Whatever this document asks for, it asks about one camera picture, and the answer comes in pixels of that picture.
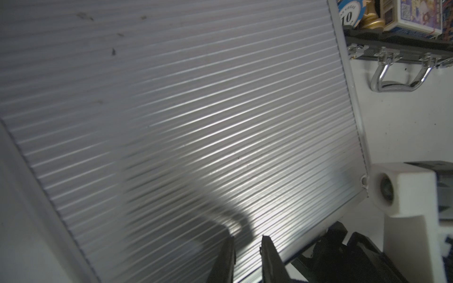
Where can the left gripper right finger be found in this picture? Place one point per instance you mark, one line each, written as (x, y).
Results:
(273, 268)

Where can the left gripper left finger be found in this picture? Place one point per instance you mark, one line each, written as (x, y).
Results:
(223, 269)

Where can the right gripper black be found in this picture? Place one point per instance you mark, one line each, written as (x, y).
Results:
(358, 261)

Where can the small silver aluminium poker case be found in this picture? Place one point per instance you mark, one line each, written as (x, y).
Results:
(139, 135)

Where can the black poker case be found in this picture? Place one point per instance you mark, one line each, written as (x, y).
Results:
(411, 32)

